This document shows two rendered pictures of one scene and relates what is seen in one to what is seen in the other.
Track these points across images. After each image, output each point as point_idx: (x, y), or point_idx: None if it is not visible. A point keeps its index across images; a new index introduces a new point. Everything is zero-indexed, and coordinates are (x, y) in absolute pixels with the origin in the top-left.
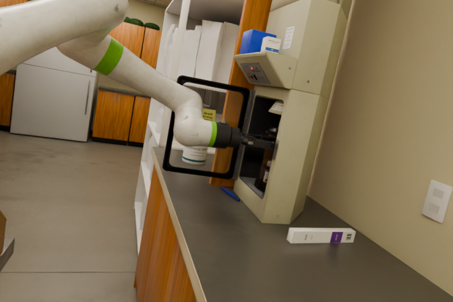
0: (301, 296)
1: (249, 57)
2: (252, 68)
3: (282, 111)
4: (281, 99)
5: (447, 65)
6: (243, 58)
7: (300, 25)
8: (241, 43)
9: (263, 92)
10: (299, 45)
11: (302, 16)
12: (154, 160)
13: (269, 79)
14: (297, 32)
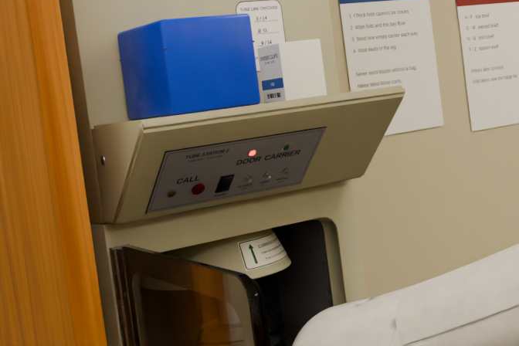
0: None
1: (287, 116)
2: (256, 152)
3: (282, 257)
4: (318, 217)
5: None
6: (239, 123)
7: (308, 1)
8: (175, 68)
9: (195, 230)
10: (330, 57)
11: None
12: None
13: (310, 171)
14: (301, 19)
